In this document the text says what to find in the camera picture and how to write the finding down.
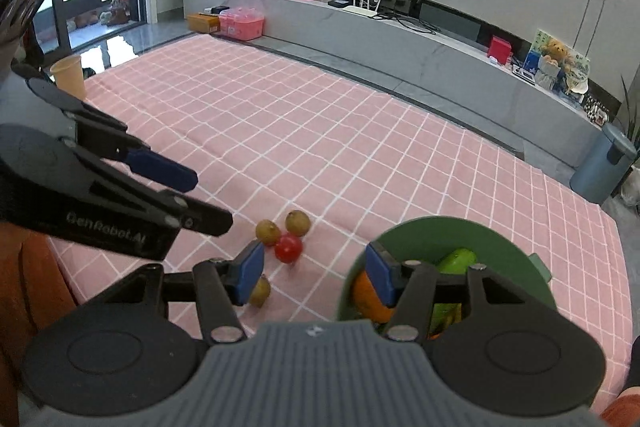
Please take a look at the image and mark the green cucumber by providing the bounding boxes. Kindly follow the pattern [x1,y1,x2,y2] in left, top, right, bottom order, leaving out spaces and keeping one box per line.
[428,247,479,337]

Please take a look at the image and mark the blue-grey pedal trash can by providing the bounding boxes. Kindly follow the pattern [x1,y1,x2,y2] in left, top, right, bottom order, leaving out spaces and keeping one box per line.
[570,123,639,204]

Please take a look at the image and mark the white plastic bag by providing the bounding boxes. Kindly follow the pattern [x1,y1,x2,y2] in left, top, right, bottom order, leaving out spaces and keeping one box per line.
[620,167,640,208]

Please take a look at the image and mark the green printed card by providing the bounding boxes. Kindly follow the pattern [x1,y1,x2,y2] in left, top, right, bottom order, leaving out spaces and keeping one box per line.
[530,29,590,74]

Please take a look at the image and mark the brown paper cup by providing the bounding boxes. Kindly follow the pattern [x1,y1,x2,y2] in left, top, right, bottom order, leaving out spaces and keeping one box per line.
[50,55,87,102]

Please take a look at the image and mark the white cap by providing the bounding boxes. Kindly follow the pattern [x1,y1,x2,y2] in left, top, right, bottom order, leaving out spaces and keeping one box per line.
[567,69,591,96]

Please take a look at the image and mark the pink plastic storage box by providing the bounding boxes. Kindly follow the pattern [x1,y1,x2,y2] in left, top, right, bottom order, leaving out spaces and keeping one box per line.
[219,5,265,42]

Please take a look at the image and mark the small red box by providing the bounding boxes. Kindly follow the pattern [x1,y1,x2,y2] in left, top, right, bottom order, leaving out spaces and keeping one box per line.
[487,35,512,64]

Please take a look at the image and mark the long-leaf potted plant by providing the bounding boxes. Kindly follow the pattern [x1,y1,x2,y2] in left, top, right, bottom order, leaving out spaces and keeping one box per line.
[617,74,640,148]

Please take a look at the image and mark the orange fuzzy cloth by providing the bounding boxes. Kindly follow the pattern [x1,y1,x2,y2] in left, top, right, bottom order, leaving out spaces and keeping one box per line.
[0,227,77,409]
[600,394,640,427]

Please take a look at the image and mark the orange cardboard box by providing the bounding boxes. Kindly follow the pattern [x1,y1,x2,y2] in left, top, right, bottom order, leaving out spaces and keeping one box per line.
[186,12,222,34]

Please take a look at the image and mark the black rounded object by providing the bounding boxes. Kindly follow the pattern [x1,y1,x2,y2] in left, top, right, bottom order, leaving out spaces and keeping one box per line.
[622,332,640,389]

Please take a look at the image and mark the small red round fruit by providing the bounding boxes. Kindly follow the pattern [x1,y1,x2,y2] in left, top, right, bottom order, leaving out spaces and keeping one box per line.
[274,234,304,264]

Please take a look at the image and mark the marble television console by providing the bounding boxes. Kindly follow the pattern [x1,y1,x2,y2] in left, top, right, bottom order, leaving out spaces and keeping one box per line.
[182,0,607,168]

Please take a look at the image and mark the pink checkered tablecloth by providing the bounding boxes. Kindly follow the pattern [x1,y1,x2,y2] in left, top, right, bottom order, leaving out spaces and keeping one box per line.
[47,32,634,369]

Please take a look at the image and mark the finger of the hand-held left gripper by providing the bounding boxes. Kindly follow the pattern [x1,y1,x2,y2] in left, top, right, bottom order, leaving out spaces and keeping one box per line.
[12,62,199,194]
[59,137,234,238]

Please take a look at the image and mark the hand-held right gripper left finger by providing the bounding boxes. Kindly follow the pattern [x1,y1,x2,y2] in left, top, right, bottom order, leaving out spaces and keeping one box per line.
[80,239,266,346]

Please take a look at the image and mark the teddy bear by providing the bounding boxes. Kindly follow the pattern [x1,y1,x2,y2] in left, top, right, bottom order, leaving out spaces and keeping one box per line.
[536,38,569,90]

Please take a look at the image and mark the black cables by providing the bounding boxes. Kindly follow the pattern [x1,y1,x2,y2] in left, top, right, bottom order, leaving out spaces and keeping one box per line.
[380,13,442,36]

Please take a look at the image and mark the green plastic colander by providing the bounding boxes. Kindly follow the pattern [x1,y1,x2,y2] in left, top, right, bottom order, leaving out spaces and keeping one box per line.
[336,216,559,339]

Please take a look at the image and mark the orange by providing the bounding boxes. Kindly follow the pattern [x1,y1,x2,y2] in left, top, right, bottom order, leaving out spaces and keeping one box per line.
[352,270,399,326]

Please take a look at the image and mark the dark grey speaker box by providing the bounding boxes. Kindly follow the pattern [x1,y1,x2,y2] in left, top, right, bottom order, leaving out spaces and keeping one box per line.
[419,2,484,42]

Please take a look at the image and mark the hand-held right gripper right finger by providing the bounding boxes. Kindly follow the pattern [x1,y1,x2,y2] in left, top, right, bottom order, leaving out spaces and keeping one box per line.
[365,241,544,351]

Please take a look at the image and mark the small brown round fruit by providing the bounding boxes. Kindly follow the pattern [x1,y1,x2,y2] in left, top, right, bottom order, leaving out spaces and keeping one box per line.
[285,210,311,237]
[255,220,282,246]
[248,274,272,308]

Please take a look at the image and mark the white router with antennas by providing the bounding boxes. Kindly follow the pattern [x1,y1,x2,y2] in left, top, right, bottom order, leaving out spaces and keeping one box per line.
[343,0,385,19]

